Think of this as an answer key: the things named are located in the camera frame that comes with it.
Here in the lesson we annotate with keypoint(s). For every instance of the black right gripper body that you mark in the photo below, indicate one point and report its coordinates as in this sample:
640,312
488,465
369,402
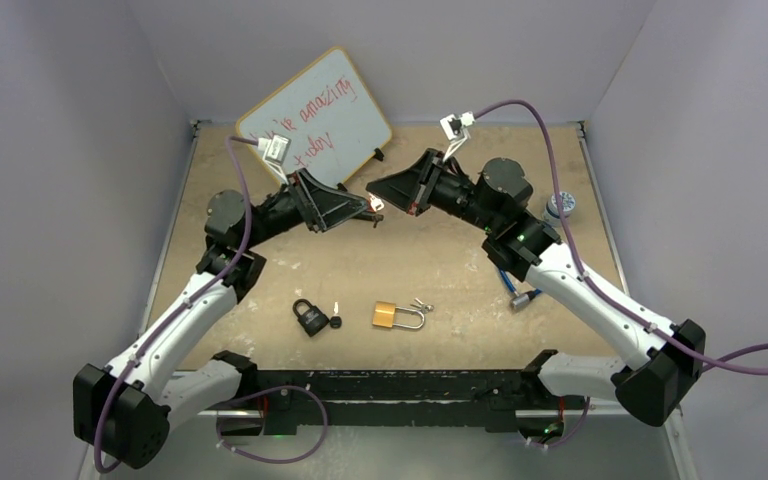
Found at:
426,183

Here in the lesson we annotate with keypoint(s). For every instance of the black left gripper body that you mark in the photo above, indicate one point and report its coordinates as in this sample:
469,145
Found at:
310,208

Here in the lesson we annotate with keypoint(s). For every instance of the black-headed key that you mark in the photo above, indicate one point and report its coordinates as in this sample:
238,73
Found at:
335,320

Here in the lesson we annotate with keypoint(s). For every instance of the blue cable lock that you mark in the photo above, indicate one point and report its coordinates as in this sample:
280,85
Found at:
518,300

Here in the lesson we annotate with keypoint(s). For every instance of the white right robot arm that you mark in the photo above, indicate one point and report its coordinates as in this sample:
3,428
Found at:
653,367

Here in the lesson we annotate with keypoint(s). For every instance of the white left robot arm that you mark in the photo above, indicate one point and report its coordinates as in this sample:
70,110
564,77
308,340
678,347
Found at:
126,409

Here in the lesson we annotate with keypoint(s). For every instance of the silver key bunch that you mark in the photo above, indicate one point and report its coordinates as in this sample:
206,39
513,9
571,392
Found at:
422,306

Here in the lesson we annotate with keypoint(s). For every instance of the white dry-erase board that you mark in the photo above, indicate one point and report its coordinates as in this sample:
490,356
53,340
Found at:
332,122

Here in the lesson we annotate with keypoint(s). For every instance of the brass padlock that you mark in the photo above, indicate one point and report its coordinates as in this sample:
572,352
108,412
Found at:
386,315

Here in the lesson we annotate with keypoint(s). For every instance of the black padlock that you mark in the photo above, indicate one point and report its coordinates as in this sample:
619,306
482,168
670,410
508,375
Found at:
309,317

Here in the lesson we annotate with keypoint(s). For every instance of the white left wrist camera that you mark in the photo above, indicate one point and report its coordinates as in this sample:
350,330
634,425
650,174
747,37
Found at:
273,152

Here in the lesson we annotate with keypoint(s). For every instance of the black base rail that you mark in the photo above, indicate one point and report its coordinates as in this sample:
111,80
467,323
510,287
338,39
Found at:
497,401

